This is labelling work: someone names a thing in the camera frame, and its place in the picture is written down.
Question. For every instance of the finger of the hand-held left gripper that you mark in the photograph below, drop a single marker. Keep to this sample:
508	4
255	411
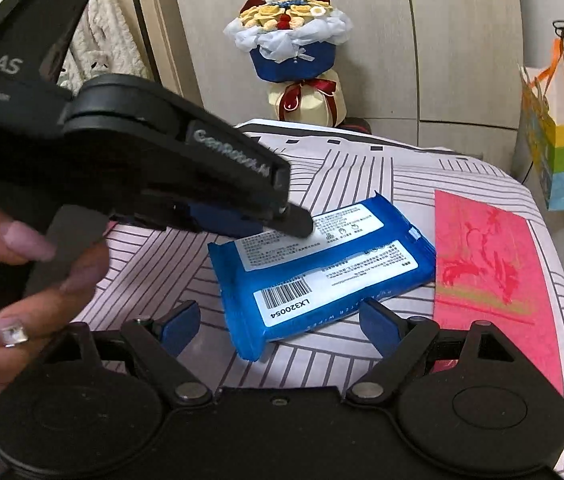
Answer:
242	220

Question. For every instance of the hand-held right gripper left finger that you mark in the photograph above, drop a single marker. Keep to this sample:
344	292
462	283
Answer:
181	322

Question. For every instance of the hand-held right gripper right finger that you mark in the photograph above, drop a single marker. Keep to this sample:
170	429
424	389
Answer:
377	322

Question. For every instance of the blue wet wipes pack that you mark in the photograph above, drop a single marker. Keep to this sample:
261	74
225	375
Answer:
322	270

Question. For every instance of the person's left hand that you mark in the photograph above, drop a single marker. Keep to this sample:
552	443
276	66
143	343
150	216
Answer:
21	310

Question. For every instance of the cream knitted cardigan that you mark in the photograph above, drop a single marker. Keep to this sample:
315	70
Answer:
106	35

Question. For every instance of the red envelope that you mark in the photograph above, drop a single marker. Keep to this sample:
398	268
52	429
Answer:
487	270

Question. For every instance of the striped bed sheet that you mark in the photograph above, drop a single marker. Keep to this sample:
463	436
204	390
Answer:
387	175

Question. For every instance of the flower bouquet with blue wrap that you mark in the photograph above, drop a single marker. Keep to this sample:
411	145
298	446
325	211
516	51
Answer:
292	50

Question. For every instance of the beige wardrobe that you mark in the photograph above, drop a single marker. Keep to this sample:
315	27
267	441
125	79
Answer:
412	35

